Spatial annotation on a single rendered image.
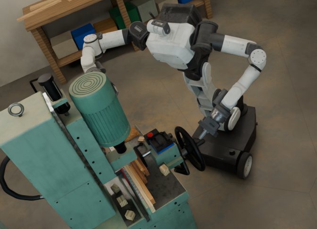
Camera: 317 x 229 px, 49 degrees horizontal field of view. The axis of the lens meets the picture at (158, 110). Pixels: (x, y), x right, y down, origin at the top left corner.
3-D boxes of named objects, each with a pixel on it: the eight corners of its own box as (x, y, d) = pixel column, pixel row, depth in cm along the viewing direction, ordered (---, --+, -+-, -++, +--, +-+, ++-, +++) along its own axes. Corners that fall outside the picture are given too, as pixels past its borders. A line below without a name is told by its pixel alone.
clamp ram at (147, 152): (157, 160, 182) (153, 150, 176) (145, 167, 181) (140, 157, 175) (150, 151, 189) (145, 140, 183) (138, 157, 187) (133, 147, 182)
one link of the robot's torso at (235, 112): (219, 111, 295) (217, 100, 286) (241, 116, 284) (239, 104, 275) (209, 128, 284) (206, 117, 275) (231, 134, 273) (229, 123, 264)
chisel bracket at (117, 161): (138, 159, 175) (133, 149, 170) (114, 174, 173) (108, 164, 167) (132, 151, 181) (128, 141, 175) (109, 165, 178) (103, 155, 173)
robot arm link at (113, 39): (84, 32, 204) (120, 24, 203) (91, 51, 213) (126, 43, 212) (82, 41, 195) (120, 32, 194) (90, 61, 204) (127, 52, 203)
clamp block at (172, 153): (181, 156, 185) (177, 145, 179) (159, 169, 182) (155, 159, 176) (168, 140, 196) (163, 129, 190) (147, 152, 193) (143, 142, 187)
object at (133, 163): (147, 182, 174) (145, 177, 171) (144, 184, 174) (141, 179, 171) (129, 155, 191) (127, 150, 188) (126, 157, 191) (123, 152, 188)
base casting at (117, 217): (187, 202, 182) (184, 192, 176) (91, 265, 170) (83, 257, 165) (150, 152, 215) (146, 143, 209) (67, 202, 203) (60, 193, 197)
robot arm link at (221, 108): (228, 118, 188) (241, 101, 186) (226, 118, 177) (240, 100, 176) (212, 105, 190) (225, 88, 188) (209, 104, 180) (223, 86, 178)
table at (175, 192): (206, 187, 170) (204, 180, 166) (153, 222, 164) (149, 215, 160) (151, 122, 214) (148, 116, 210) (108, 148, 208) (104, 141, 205)
